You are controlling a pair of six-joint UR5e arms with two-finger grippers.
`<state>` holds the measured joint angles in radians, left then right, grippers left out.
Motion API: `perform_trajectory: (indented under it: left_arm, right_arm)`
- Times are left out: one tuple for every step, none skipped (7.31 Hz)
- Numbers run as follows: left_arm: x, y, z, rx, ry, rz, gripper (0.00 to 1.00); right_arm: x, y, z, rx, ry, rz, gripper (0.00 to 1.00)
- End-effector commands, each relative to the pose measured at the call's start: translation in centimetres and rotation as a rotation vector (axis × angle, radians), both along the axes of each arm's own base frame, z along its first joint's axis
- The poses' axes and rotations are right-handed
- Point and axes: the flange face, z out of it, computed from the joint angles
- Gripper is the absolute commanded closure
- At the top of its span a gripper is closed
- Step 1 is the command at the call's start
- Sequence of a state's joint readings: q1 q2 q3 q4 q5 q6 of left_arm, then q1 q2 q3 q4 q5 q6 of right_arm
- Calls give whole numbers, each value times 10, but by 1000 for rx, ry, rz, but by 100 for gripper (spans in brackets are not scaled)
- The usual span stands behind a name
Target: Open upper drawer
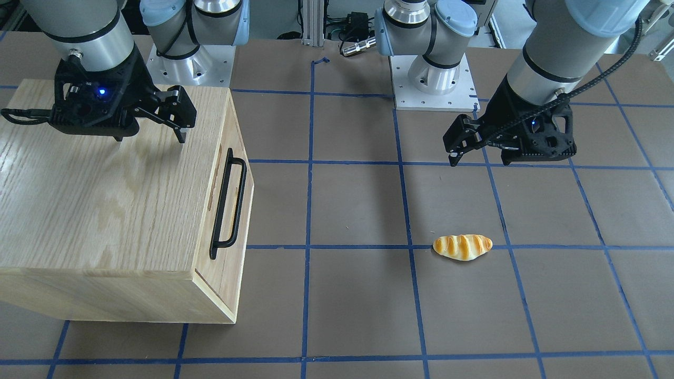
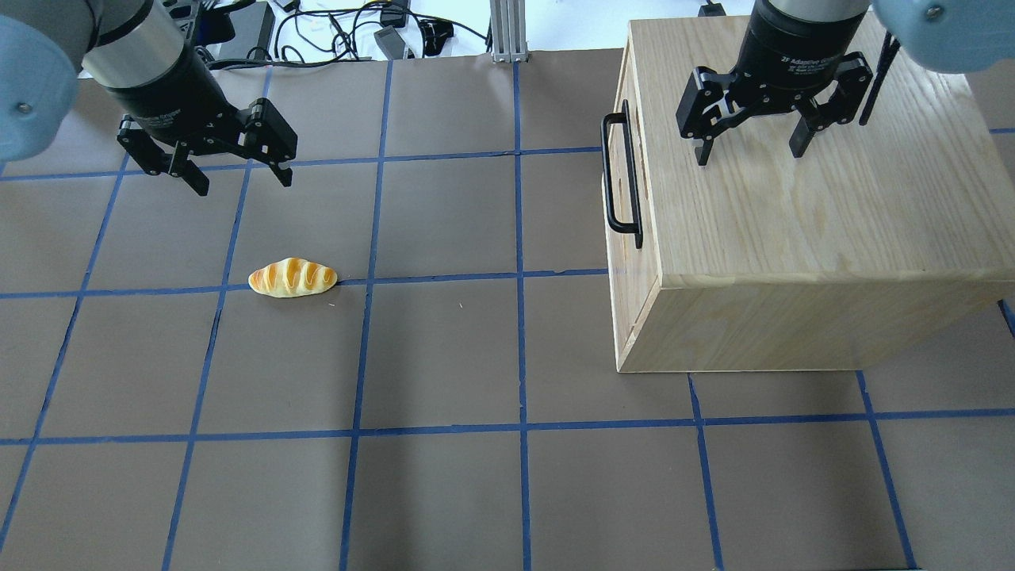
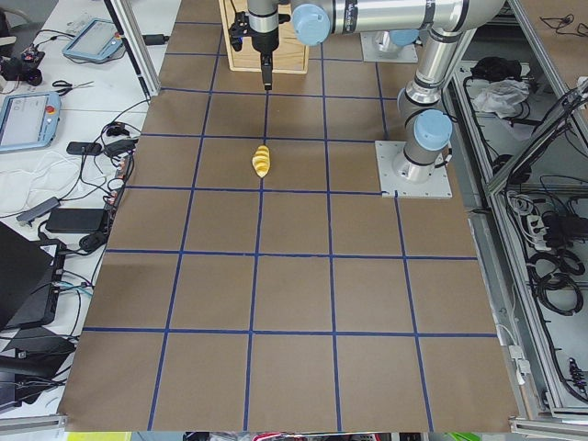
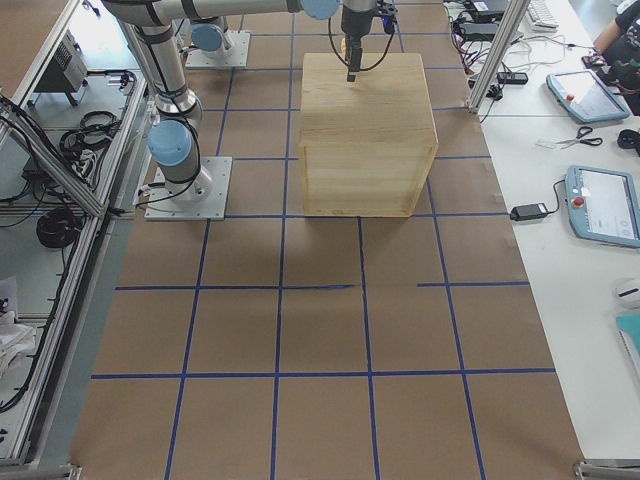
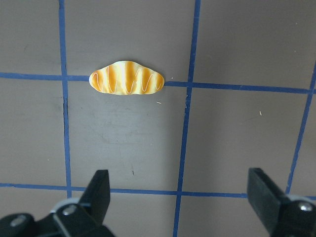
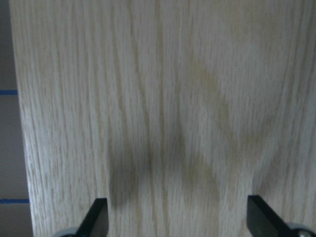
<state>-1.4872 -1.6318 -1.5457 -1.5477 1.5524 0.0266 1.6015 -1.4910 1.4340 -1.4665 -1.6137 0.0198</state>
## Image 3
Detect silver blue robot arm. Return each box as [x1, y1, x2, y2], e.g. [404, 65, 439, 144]
[229, 0, 503, 184]

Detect white power strip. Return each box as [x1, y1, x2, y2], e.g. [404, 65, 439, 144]
[526, 214, 551, 252]

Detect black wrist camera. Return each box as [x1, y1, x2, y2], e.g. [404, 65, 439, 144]
[228, 11, 249, 51]

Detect black laptop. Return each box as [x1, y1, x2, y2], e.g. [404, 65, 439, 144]
[1, 224, 65, 331]

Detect brown gridded table mat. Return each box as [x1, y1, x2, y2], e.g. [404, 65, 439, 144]
[60, 1, 517, 432]

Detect blue teach pendant upper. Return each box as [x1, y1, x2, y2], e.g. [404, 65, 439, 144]
[62, 18, 123, 63]

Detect blue teach pendant lower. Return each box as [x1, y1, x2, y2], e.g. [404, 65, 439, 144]
[1, 91, 62, 153]

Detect yellow toy croissant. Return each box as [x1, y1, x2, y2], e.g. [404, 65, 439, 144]
[252, 145, 271, 178]

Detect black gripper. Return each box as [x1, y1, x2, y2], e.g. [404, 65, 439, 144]
[250, 28, 278, 90]

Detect black power adapter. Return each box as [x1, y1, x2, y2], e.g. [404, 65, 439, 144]
[45, 208, 106, 233]

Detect black scissors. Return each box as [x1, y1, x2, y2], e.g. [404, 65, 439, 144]
[51, 80, 94, 96]

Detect blue teach pendant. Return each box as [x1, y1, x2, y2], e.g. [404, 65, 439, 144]
[62, 18, 123, 63]
[1, 91, 62, 153]

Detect grey usb hub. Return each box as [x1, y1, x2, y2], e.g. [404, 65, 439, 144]
[17, 197, 61, 225]

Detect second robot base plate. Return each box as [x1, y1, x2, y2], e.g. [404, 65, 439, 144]
[360, 29, 419, 63]

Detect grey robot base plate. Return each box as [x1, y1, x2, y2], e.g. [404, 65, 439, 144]
[375, 141, 453, 199]

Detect wooden drawer cabinet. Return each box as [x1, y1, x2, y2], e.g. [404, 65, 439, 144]
[218, 0, 310, 74]

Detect white crumpled cloth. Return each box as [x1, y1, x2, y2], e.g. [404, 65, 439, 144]
[472, 79, 530, 119]

